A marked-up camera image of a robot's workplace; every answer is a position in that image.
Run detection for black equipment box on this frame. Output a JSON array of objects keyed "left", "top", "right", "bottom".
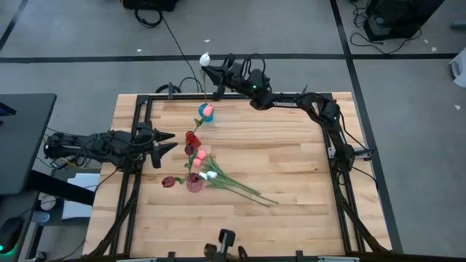
[{"left": 363, "top": 0, "right": 446, "bottom": 42}]

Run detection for dark handheld remote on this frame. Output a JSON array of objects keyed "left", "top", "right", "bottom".
[{"left": 50, "top": 154, "right": 80, "bottom": 170}]

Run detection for long black floor cable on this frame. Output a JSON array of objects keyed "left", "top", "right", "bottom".
[{"left": 159, "top": 14, "right": 205, "bottom": 94}]

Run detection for black desk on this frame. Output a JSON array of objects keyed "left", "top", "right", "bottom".
[{"left": 0, "top": 93, "right": 58, "bottom": 197}]

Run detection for black clamp-shaped device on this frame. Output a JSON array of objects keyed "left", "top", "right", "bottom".
[{"left": 202, "top": 228, "right": 250, "bottom": 262}]

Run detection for black computer mouse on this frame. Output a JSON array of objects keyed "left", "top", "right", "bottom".
[{"left": 0, "top": 216, "right": 25, "bottom": 255}]

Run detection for pink glass vase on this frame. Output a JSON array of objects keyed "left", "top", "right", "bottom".
[{"left": 185, "top": 173, "right": 204, "bottom": 194}]

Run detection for red glass vase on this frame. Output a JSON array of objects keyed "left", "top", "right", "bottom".
[{"left": 184, "top": 130, "right": 202, "bottom": 151}]

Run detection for black desk foot bar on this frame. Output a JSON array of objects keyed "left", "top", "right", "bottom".
[{"left": 26, "top": 169, "right": 96, "bottom": 207}]

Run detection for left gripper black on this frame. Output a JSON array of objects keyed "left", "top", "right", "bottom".
[{"left": 133, "top": 121, "right": 179, "bottom": 158}]

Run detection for looped black cable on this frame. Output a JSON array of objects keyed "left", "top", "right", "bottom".
[{"left": 133, "top": 7, "right": 164, "bottom": 29}]

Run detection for teal glass vase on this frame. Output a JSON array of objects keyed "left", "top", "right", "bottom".
[{"left": 198, "top": 103, "right": 216, "bottom": 124}]

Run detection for white paper sheet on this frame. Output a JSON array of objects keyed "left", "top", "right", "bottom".
[{"left": 60, "top": 172, "right": 102, "bottom": 221}]

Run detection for black aluminium table frame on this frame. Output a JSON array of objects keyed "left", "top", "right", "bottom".
[{"left": 86, "top": 82, "right": 393, "bottom": 258}]

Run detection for black floor case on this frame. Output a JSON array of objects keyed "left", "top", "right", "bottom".
[{"left": 121, "top": 0, "right": 180, "bottom": 12}]

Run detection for coiled black cable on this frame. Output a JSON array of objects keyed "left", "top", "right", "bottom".
[{"left": 155, "top": 82, "right": 183, "bottom": 95}]

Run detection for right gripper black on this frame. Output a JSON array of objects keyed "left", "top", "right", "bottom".
[{"left": 200, "top": 61, "right": 253, "bottom": 92}]

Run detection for white trash bin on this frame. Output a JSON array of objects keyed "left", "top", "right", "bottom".
[{"left": 449, "top": 47, "right": 466, "bottom": 89}]

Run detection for tangled black floor cables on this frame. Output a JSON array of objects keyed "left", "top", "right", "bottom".
[{"left": 348, "top": 0, "right": 424, "bottom": 55}]

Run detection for small grey power box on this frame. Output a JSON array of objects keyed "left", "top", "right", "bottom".
[{"left": 350, "top": 146, "right": 378, "bottom": 159}]

